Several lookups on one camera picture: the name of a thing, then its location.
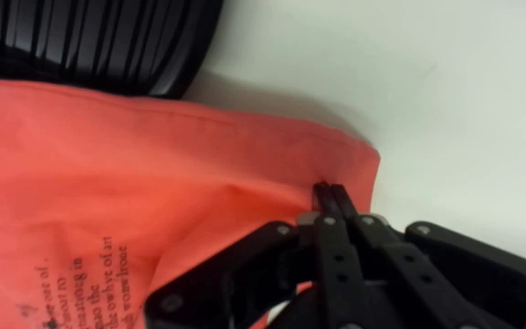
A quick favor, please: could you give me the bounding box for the black ridged tray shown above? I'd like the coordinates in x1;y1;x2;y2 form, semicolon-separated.
0;0;225;100

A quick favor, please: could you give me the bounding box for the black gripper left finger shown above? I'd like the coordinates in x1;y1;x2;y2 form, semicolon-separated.
142;180;362;329

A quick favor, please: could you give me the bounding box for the coral red shirt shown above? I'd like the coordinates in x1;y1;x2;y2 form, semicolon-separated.
0;78;382;329

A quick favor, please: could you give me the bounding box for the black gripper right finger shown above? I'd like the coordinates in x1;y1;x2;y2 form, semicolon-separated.
329;182;526;329

